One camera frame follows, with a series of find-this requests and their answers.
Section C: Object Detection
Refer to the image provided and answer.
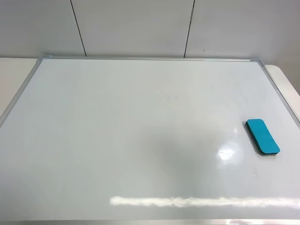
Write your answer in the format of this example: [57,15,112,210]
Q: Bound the blue whiteboard eraser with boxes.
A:
[245,119,280,156]

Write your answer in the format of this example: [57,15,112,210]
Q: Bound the white whiteboard with aluminium frame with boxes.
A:
[0,57,300,223]

